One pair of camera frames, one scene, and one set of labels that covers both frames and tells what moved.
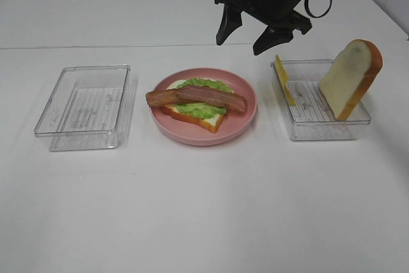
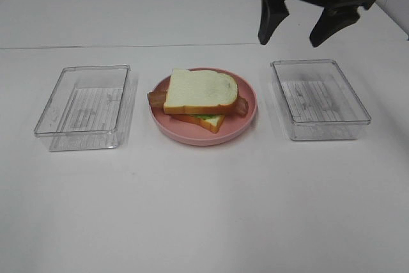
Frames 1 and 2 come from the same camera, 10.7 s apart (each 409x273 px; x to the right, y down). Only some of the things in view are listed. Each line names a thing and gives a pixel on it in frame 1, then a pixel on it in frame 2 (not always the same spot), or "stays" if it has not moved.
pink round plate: [234, 123] stays
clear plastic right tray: [312, 117] stays
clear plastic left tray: [85, 110] stays
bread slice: [349, 75] to [200, 91]
